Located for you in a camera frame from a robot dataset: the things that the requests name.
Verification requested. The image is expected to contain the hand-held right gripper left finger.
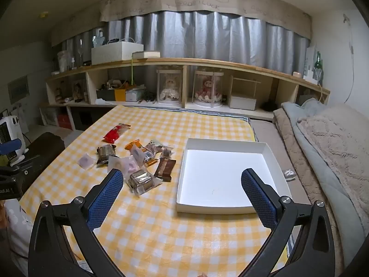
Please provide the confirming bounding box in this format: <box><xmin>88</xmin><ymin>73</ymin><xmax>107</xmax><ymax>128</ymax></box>
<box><xmin>28</xmin><ymin>168</ymin><xmax>127</xmax><ymax>277</ymax></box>

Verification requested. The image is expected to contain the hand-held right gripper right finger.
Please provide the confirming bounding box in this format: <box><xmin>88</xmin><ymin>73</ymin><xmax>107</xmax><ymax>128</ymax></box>
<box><xmin>241</xmin><ymin>168</ymin><xmax>342</xmax><ymax>277</ymax></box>

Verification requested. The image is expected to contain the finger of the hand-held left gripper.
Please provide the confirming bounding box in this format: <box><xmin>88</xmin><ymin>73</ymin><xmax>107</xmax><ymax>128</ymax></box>
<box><xmin>0</xmin><ymin>139</ymin><xmax>23</xmax><ymax>156</ymax></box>

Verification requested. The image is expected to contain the clear packet pink pastry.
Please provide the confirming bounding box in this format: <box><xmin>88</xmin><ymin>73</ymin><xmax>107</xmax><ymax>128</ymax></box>
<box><xmin>107</xmin><ymin>156</ymin><xmax>129</xmax><ymax>177</ymax></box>

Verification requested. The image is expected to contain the white shallow cardboard tray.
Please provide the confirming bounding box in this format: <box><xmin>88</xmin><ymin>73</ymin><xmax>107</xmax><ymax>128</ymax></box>
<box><xmin>175</xmin><ymin>138</ymin><xmax>292</xmax><ymax>214</ymax></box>

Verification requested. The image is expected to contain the clear packet dark cake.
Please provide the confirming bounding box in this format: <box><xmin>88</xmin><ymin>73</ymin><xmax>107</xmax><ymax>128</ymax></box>
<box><xmin>96</xmin><ymin>144</ymin><xmax>117</xmax><ymax>166</ymax></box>

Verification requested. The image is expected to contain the brown chocolate bar packet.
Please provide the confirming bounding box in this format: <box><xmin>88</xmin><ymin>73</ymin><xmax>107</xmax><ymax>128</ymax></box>
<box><xmin>154</xmin><ymin>157</ymin><xmax>176</xmax><ymax>182</ymax></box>

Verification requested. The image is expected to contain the white electric heater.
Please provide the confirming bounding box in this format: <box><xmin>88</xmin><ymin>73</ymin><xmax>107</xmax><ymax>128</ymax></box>
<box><xmin>0</xmin><ymin>116</ymin><xmax>29</xmax><ymax>166</ymax></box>

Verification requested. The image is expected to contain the black bulky object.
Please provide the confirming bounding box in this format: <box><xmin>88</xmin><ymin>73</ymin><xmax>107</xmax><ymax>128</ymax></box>
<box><xmin>17</xmin><ymin>132</ymin><xmax>65</xmax><ymax>191</ymax></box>

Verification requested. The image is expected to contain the clear packet foil cake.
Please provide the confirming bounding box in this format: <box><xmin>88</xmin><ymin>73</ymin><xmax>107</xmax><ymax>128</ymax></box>
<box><xmin>127</xmin><ymin>170</ymin><xmax>164</xmax><ymax>196</ymax></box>

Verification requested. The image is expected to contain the person's white patterned clothing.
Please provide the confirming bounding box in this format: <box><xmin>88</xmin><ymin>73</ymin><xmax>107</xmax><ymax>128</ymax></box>
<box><xmin>0</xmin><ymin>199</ymin><xmax>87</xmax><ymax>277</ymax></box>

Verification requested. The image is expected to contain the beige quilted mattress pad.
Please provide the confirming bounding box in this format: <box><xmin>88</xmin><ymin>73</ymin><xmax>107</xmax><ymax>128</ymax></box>
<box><xmin>272</xmin><ymin>108</ymin><xmax>346</xmax><ymax>277</ymax></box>

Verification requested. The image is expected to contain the orange snack packet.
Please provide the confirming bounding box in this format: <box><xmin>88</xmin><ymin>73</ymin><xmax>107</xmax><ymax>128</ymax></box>
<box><xmin>125</xmin><ymin>139</ymin><xmax>144</xmax><ymax>151</ymax></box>

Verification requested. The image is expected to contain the red snack packet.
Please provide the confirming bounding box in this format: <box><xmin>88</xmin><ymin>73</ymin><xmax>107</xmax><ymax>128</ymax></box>
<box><xmin>103</xmin><ymin>123</ymin><xmax>131</xmax><ymax>143</ymax></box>

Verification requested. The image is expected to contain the yellow checked tablecloth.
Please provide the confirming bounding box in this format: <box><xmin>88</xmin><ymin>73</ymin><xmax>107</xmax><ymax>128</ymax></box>
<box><xmin>19</xmin><ymin>105</ymin><xmax>295</xmax><ymax>277</ymax></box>

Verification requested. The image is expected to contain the clear packet with red label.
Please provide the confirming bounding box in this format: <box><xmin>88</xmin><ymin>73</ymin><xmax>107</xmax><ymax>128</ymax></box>
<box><xmin>144</xmin><ymin>140</ymin><xmax>164</xmax><ymax>154</ymax></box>

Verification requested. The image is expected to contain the grey blue blanket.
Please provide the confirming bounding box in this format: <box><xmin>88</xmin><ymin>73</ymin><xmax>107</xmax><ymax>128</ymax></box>
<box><xmin>281</xmin><ymin>98</ymin><xmax>369</xmax><ymax>269</ymax></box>

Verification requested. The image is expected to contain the framed photo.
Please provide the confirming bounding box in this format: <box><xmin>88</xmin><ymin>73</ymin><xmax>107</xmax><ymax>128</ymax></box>
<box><xmin>72</xmin><ymin>81</ymin><xmax>87</xmax><ymax>100</ymax></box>

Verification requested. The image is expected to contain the yellow cardboard box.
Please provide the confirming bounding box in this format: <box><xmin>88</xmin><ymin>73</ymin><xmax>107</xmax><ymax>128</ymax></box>
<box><xmin>96</xmin><ymin>88</ymin><xmax>127</xmax><ymax>102</ymax></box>

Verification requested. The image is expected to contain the beige fluffy blanket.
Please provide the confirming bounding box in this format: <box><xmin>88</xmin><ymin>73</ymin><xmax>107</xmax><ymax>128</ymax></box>
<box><xmin>297</xmin><ymin>104</ymin><xmax>369</xmax><ymax>208</ymax></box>

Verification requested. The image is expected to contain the clear jar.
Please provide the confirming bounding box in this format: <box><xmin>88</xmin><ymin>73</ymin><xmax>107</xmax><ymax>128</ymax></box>
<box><xmin>57</xmin><ymin>50</ymin><xmax>71</xmax><ymax>72</ymax></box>

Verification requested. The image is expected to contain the tissue box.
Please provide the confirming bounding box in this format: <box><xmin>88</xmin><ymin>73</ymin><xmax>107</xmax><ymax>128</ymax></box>
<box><xmin>125</xmin><ymin>88</ymin><xmax>146</xmax><ymax>102</ymax></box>

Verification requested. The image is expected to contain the wine glass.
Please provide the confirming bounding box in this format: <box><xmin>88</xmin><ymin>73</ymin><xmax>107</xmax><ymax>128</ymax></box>
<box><xmin>76</xmin><ymin>37</ymin><xmax>86</xmax><ymax>66</ymax></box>

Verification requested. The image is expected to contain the pink doll display case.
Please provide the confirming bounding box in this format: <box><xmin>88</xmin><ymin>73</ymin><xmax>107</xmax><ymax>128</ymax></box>
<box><xmin>193</xmin><ymin>70</ymin><xmax>225</xmax><ymax>108</ymax></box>

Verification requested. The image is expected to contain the cream doll display case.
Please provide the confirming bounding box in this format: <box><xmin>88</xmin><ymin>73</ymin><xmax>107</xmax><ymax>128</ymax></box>
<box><xmin>156</xmin><ymin>69</ymin><xmax>184</xmax><ymax>106</ymax></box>

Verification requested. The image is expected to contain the white storage box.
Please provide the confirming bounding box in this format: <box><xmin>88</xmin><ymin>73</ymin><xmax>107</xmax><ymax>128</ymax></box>
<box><xmin>91</xmin><ymin>41</ymin><xmax>144</xmax><ymax>65</ymax></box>

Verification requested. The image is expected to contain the green glass bottle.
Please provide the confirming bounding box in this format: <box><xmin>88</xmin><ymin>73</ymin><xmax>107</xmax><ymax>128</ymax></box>
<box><xmin>314</xmin><ymin>51</ymin><xmax>324</xmax><ymax>85</ymax></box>

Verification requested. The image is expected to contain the wooden shelf unit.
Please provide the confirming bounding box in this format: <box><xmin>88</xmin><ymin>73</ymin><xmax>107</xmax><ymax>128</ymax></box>
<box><xmin>39</xmin><ymin>58</ymin><xmax>330</xmax><ymax>131</ymax></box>

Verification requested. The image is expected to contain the thick book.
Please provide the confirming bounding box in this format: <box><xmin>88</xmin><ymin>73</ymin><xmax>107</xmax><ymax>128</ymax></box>
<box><xmin>133</xmin><ymin>51</ymin><xmax>161</xmax><ymax>60</ymax></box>

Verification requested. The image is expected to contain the grey curtain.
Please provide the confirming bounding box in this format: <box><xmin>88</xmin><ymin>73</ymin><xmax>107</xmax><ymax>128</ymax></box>
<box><xmin>59</xmin><ymin>10</ymin><xmax>310</xmax><ymax>72</ymax></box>

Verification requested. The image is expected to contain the beige printed valance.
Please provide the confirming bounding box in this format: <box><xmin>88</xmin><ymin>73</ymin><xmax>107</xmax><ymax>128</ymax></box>
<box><xmin>51</xmin><ymin>0</ymin><xmax>313</xmax><ymax>47</ymax></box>

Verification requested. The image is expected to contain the wall picture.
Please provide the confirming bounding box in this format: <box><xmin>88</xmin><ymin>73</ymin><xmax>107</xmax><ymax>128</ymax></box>
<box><xmin>7</xmin><ymin>75</ymin><xmax>30</xmax><ymax>104</ymax></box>

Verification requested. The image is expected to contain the wooden frame white box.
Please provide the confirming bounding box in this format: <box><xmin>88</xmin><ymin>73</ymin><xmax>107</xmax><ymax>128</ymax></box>
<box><xmin>230</xmin><ymin>76</ymin><xmax>260</xmax><ymax>111</ymax></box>

